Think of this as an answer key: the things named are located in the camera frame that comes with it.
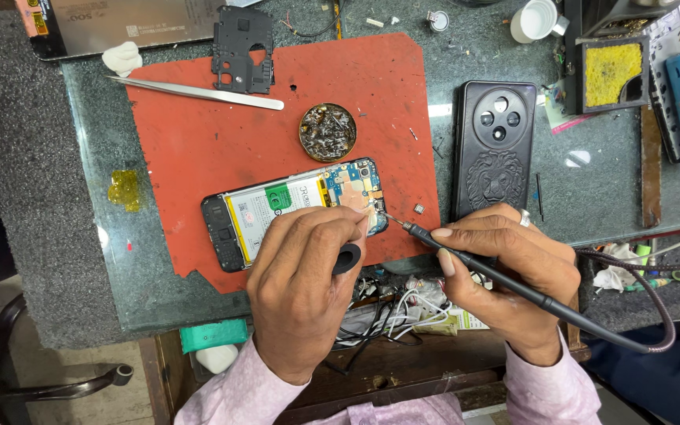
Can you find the person's pink shirt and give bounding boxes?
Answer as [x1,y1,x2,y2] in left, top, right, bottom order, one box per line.
[305,392,465,425]

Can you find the wooden strip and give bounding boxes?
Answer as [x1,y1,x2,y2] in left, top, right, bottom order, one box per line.
[640,106,663,229]

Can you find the yellow cleaning sponge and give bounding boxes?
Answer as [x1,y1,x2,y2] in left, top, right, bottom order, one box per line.
[585,43,643,108]

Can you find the phone display panel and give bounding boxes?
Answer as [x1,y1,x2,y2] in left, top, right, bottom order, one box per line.
[14,0,229,61]

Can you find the thin black wire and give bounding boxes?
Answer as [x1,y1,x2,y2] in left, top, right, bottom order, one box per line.
[280,0,348,40]

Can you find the black lion phone case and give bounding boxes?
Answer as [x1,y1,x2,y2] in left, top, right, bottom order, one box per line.
[451,81,538,223]

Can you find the tangle of black white cables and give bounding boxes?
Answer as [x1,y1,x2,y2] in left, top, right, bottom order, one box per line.
[322,277,453,375]

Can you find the crumpled white tissue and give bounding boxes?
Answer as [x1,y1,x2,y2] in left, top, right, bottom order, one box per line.
[593,243,642,293]

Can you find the glass table sheet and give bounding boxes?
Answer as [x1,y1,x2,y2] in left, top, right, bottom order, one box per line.
[59,0,680,333]

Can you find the person's right hand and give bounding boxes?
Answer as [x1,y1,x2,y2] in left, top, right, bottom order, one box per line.
[431,203,583,367]

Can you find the opened smartphone with battery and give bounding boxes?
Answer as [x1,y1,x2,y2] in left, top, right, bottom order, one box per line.
[201,157,389,273]

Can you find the person's left hand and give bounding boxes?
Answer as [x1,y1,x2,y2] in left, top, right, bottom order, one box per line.
[247,207,371,386]

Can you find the wooden drawer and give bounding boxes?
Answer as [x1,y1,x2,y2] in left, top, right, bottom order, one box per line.
[139,295,591,425]

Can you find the white cup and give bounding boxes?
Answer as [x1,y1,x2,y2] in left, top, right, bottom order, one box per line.
[510,0,570,44]

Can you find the round tin of flux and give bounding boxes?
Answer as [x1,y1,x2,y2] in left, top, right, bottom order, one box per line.
[299,103,358,163]

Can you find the person's blue trouser leg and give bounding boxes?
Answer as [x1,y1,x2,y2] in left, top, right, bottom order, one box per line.
[582,319,680,425]

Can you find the yellow tape piece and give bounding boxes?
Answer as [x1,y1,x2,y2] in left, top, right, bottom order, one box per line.
[108,170,141,213]

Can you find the green packet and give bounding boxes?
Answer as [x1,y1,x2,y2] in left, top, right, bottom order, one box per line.
[179,319,250,355]

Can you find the black round-ended tool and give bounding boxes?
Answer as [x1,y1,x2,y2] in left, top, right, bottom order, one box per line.
[332,243,362,276]

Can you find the black plastic phone frame cover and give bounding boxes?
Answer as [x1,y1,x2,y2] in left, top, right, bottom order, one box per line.
[211,6,275,95]

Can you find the metal tweezers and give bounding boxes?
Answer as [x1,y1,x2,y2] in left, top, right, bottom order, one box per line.
[105,75,285,111]

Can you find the pink-edged paper slip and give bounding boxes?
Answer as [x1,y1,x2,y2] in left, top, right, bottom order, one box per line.
[543,83,596,135]

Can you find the black soldering sponge holder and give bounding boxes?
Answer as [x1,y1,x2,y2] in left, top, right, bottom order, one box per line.
[564,0,680,116]

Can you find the dark metal chair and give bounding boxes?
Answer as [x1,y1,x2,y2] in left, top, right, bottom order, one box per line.
[0,293,134,425]

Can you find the black soldering iron pen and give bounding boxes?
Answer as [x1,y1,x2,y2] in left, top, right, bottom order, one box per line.
[381,211,658,354]

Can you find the white cloth wad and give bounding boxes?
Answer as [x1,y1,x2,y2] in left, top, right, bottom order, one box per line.
[102,41,144,78]

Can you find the braided soldering iron cable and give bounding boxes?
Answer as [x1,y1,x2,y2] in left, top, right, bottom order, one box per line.
[573,247,680,355]

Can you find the red silicone work mat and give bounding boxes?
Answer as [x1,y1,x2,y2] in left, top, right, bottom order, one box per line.
[124,32,442,295]

